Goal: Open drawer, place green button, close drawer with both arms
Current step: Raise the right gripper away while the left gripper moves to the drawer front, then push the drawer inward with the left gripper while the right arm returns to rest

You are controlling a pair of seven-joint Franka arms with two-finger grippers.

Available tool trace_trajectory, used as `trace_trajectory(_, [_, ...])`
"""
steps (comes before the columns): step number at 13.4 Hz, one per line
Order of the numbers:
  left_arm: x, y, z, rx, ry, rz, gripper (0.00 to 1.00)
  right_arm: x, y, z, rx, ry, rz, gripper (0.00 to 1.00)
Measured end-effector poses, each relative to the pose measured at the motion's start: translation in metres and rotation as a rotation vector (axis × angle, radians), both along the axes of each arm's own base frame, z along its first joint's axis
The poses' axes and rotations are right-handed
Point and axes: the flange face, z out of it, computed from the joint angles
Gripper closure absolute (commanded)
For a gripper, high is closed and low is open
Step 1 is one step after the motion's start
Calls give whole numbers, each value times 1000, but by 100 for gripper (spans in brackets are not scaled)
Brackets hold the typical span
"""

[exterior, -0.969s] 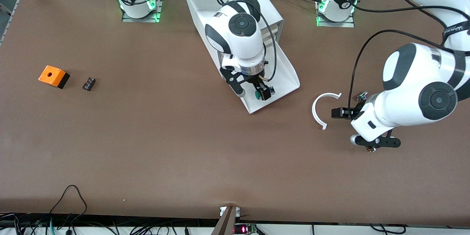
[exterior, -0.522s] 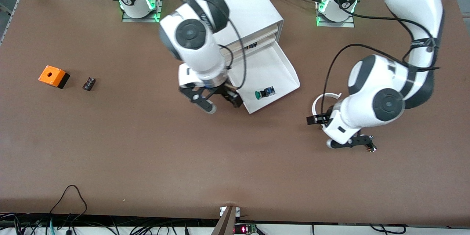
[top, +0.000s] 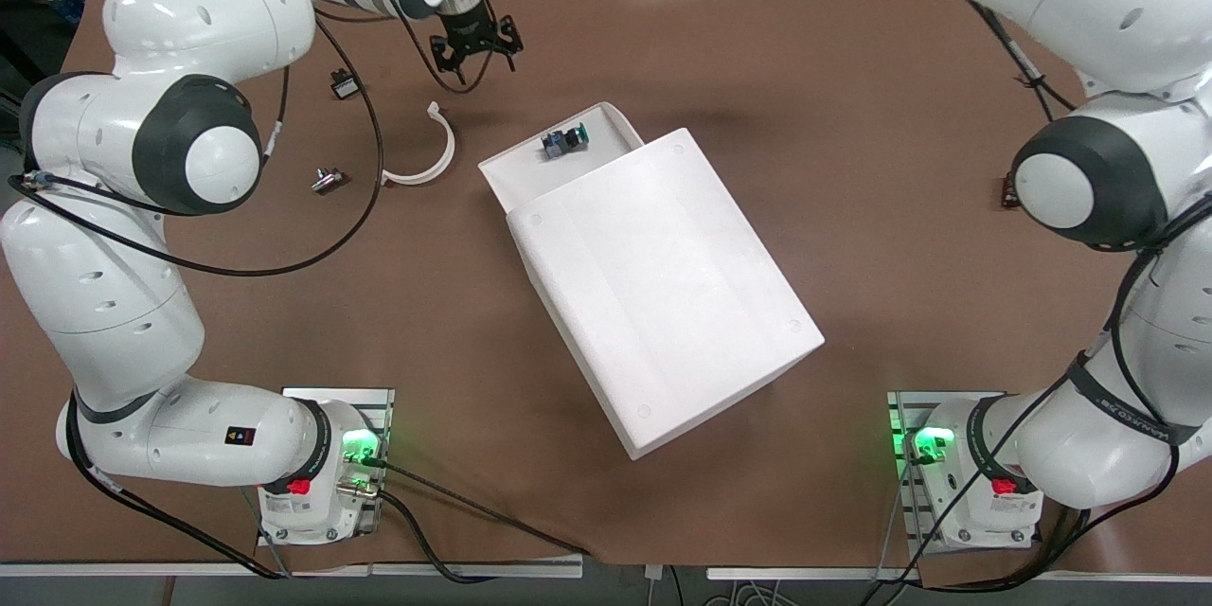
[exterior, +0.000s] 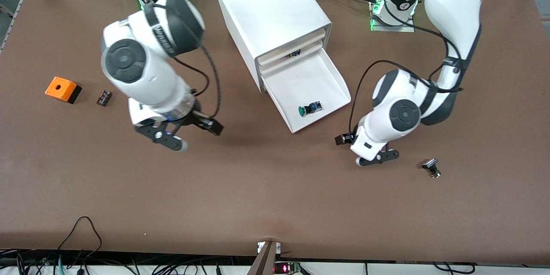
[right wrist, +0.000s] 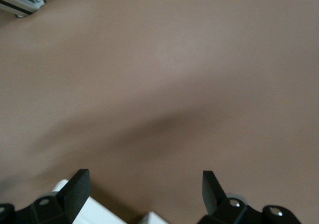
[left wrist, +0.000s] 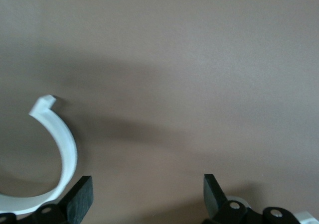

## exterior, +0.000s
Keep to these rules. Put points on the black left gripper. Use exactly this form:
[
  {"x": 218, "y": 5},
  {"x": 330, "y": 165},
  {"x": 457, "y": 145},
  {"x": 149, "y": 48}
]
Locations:
[{"x": 342, "y": 139}]

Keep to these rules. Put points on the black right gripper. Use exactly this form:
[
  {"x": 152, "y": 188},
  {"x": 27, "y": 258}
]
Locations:
[{"x": 196, "y": 119}]

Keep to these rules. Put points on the green push button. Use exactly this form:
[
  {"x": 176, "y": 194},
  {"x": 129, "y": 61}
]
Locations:
[{"x": 310, "y": 108}]

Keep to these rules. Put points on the white plastic drawer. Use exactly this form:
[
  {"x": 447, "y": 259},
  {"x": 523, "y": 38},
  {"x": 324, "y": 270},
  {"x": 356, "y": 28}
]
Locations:
[
  {"x": 300, "y": 86},
  {"x": 275, "y": 65},
  {"x": 275, "y": 57}
]

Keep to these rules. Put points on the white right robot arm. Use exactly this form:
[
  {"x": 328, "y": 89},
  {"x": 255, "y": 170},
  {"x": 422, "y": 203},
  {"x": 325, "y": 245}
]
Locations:
[{"x": 142, "y": 77}]

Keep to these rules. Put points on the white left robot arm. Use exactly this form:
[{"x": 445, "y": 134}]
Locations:
[{"x": 451, "y": 4}]

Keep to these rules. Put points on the white drawer cabinet housing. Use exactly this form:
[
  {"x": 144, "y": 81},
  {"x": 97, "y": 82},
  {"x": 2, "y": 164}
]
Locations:
[{"x": 266, "y": 4}]

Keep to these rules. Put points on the small black contact block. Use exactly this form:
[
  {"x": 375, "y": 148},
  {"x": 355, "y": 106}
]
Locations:
[{"x": 104, "y": 98}]

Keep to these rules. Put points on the device with red display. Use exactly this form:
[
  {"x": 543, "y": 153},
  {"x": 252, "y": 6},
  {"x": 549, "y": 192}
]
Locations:
[{"x": 285, "y": 268}]

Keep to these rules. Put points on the orange box with hole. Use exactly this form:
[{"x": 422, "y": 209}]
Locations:
[{"x": 62, "y": 89}]

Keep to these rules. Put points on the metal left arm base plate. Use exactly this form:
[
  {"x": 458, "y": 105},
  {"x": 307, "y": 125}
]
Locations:
[{"x": 393, "y": 28}]

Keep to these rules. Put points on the brown camera mount post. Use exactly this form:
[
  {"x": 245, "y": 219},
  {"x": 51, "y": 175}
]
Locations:
[{"x": 264, "y": 262}]

